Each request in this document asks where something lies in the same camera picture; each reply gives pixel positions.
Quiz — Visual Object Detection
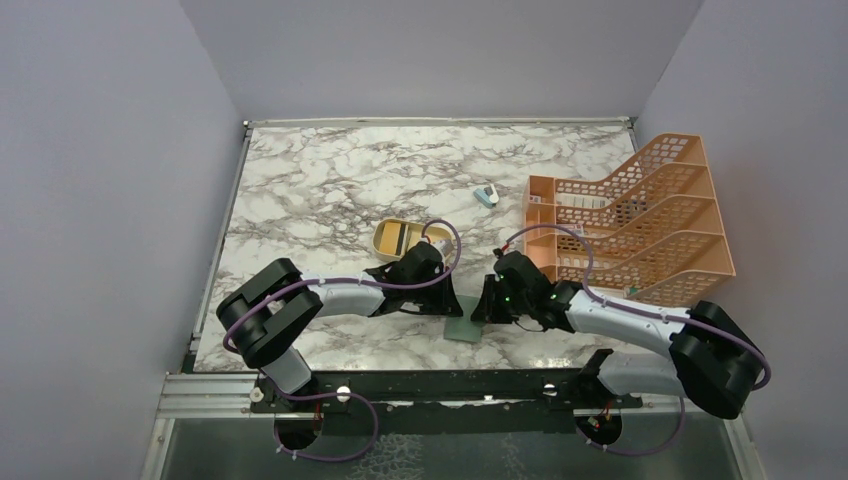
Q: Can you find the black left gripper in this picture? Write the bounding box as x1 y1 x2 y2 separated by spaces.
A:
406 267 463 317

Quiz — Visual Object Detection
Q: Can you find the green card holder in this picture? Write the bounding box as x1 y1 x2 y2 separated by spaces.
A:
443 295 484 344

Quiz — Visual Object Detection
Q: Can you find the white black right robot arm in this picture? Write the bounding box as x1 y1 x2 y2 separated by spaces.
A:
471 252 767 419

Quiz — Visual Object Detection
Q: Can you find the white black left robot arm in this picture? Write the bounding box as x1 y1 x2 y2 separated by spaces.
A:
215 240 463 411

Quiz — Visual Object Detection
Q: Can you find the beige oval tray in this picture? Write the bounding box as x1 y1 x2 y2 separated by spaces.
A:
372 218 456 262

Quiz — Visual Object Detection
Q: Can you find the light blue small stapler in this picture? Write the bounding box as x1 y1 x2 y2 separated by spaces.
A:
473 185 500 209

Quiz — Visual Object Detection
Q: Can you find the orange plastic file organizer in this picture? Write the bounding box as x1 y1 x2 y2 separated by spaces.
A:
522 133 736 307

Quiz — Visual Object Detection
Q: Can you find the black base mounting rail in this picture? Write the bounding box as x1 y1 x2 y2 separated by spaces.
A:
249 367 642 437

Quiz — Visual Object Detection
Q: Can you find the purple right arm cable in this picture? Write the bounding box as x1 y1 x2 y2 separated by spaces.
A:
496 223 773 392

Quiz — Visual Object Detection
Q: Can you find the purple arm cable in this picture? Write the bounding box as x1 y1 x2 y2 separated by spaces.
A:
496 223 773 392
223 218 463 356

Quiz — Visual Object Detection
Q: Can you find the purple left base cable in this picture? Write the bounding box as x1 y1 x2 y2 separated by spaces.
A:
273 387 382 464

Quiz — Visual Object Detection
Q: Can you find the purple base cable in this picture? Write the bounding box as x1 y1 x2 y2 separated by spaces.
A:
574 397 687 458
273 387 382 464

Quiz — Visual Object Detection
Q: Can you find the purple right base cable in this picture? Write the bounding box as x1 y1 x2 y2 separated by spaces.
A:
574 397 687 458

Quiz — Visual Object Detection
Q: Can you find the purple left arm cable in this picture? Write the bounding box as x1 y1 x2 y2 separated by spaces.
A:
223 218 463 356

